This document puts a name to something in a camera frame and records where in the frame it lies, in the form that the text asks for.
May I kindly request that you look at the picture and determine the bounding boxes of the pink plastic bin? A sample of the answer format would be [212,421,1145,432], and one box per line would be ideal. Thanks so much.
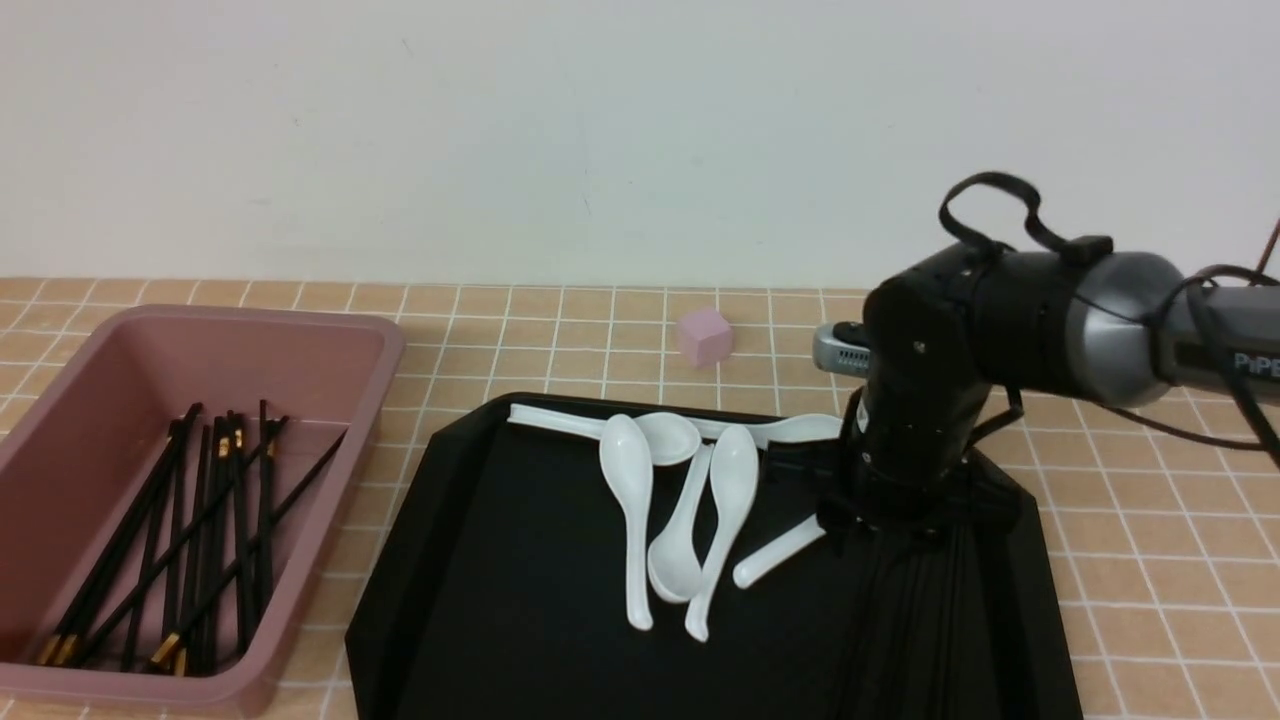
[1,305,404,717]

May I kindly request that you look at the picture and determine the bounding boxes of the pink cube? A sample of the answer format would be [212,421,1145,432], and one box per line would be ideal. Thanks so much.
[676,307,735,368]

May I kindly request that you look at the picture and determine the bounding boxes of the black chopstick in bin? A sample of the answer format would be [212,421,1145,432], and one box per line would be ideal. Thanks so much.
[36,402,204,667]
[52,413,300,676]
[227,411,253,655]
[256,398,276,615]
[161,423,191,641]
[136,436,344,675]

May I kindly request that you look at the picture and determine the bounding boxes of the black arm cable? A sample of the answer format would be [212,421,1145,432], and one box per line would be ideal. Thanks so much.
[938,172,1280,471]

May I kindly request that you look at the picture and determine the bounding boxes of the black chopstick gold band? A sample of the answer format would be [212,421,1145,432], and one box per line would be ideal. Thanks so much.
[831,530,899,719]

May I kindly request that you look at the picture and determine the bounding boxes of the black plastic tray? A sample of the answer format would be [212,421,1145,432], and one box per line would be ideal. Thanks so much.
[346,392,1084,719]

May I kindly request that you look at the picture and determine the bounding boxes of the white spoon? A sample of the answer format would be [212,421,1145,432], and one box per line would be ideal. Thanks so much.
[599,414,653,632]
[732,515,826,589]
[508,404,703,468]
[646,445,712,603]
[685,425,759,643]
[690,414,844,450]

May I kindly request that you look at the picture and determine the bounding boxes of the black chopstick on tray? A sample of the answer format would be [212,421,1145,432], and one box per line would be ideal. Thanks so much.
[873,533,931,719]
[890,534,945,719]

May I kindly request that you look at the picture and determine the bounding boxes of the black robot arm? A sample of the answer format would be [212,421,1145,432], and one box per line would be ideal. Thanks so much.
[813,247,1277,538]

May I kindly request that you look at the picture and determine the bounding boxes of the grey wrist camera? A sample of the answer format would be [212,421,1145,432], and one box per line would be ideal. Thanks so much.
[812,322,872,379]

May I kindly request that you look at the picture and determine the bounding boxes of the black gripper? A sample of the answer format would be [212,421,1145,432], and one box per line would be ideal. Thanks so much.
[771,439,1021,538]

